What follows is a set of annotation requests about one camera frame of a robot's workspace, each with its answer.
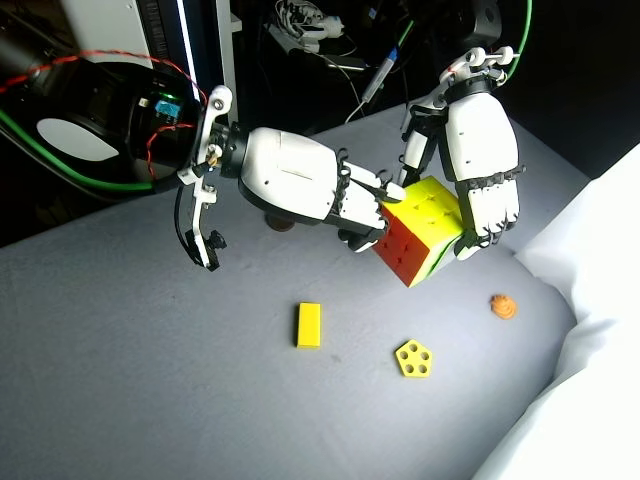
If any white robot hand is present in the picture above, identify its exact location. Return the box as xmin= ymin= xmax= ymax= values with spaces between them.
xmin=396 ymin=91 xmax=527 ymax=262
xmin=237 ymin=126 xmax=407 ymax=254

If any colourful puzzle cube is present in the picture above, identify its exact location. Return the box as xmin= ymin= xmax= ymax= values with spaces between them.
xmin=372 ymin=175 xmax=469 ymax=290

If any brown round disc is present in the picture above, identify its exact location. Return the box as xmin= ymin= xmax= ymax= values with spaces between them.
xmin=264 ymin=212 xmax=296 ymax=233

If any white probe with blue cap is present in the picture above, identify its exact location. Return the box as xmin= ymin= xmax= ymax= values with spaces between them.
xmin=344 ymin=47 xmax=401 ymax=125

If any grey flat device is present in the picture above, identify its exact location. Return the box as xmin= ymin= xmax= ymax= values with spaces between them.
xmin=319 ymin=52 xmax=369 ymax=72

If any yellow rectangular block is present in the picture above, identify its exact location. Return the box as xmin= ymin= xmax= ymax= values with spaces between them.
xmin=296 ymin=301 xmax=323 ymax=350

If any orange swirl toy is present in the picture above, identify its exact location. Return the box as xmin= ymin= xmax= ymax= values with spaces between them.
xmin=489 ymin=294 xmax=519 ymax=320

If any white sheet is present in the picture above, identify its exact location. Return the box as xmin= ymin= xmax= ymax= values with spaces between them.
xmin=472 ymin=142 xmax=640 ymax=480

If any yellow pentagon with holes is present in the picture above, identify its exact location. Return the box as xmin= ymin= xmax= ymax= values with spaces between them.
xmin=394 ymin=339 xmax=434 ymax=379

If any white cabinet with light strip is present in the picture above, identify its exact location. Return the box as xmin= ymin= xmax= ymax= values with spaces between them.
xmin=62 ymin=0 xmax=244 ymax=129

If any grey table cloth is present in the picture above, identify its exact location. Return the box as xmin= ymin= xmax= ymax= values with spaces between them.
xmin=0 ymin=99 xmax=592 ymax=480

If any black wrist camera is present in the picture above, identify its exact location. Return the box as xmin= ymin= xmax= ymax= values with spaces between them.
xmin=197 ymin=228 xmax=229 ymax=273

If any white device with cables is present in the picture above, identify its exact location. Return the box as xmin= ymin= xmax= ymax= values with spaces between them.
xmin=267 ymin=0 xmax=346 ymax=54

